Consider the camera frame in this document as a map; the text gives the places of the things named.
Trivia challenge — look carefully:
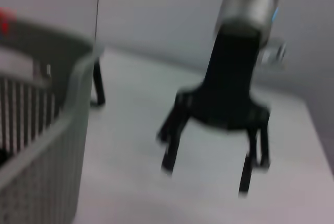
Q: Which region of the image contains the thin grey wall cable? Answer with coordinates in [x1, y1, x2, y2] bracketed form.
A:
[94, 0, 102, 44]

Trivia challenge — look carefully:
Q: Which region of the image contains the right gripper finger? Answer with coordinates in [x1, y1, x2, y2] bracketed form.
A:
[156, 98, 194, 175]
[237, 123, 271, 197]

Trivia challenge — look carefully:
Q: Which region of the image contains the glass pitcher black handle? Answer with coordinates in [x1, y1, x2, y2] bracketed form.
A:
[90, 54, 106, 107]

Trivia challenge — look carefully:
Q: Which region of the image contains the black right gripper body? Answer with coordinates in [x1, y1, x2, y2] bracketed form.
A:
[176, 25, 271, 131]

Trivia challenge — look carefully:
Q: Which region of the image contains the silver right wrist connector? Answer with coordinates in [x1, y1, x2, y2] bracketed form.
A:
[260, 37, 288, 65]

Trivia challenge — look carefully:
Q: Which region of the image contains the grey perforated storage bin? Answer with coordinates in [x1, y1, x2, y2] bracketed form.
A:
[0, 16, 96, 224]

